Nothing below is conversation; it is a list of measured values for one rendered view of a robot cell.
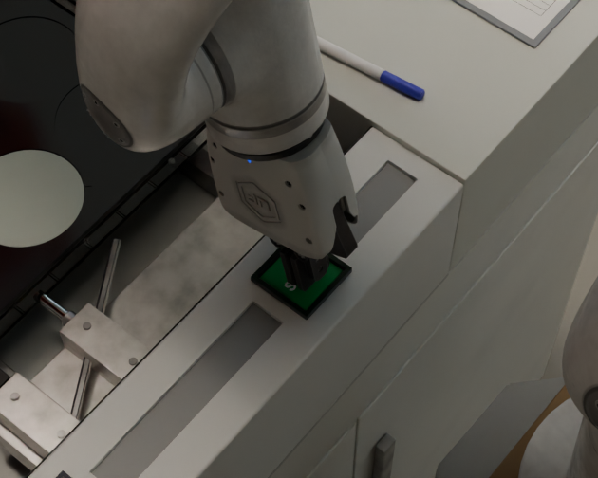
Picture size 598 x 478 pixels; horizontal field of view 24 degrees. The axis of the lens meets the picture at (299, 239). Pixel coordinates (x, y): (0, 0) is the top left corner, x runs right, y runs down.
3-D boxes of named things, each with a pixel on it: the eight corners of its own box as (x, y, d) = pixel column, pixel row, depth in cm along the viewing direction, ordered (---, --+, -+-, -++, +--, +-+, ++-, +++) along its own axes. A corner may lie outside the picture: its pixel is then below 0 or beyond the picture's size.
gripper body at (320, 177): (173, 112, 93) (208, 219, 101) (288, 171, 87) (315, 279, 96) (246, 45, 96) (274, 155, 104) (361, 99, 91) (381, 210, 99)
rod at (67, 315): (32, 304, 114) (29, 296, 112) (45, 293, 114) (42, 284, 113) (72, 336, 112) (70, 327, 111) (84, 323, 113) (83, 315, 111)
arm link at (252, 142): (166, 96, 91) (177, 128, 93) (267, 147, 86) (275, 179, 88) (249, 21, 94) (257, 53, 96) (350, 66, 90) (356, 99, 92)
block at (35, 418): (-8, 416, 109) (-15, 400, 106) (23, 386, 110) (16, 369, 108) (65, 476, 106) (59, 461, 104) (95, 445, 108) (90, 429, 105)
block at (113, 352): (64, 346, 112) (58, 329, 110) (92, 318, 114) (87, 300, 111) (136, 403, 110) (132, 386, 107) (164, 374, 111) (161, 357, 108)
